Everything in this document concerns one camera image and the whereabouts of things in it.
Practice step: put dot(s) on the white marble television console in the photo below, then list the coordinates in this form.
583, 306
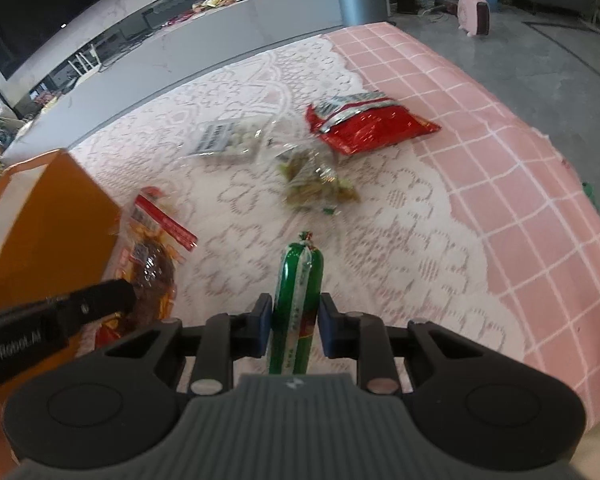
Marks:
230, 25

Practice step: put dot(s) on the clear packet of white beans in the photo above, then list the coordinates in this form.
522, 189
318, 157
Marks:
230, 140

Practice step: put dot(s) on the black wall television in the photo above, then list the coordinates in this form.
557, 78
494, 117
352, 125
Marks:
40, 5

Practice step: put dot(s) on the white lace tablecloth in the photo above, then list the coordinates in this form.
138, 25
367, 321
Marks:
380, 240

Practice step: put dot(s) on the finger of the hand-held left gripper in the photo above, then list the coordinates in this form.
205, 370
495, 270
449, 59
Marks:
100, 302

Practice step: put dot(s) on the clear packet of green olives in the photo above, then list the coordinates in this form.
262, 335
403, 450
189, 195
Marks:
310, 180

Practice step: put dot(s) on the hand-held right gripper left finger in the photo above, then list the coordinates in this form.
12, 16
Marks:
262, 324

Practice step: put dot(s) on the clear packet with red label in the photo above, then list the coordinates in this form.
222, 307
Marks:
145, 260

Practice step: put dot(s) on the red snack bag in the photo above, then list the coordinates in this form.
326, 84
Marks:
370, 127

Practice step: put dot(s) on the pile of yellow snack bags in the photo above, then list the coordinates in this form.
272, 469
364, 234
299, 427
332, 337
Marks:
215, 0

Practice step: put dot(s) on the orange cardboard box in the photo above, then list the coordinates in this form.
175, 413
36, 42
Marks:
40, 220

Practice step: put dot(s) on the pink checked tablecloth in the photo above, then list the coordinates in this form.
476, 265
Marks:
530, 185

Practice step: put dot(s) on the pink fan heater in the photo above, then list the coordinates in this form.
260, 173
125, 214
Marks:
472, 12

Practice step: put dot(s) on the green sausage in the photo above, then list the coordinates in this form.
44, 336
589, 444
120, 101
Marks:
297, 300

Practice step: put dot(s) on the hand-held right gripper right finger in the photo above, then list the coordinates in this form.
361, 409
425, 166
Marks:
326, 326

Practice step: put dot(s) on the white router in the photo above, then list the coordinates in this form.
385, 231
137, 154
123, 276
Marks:
87, 62

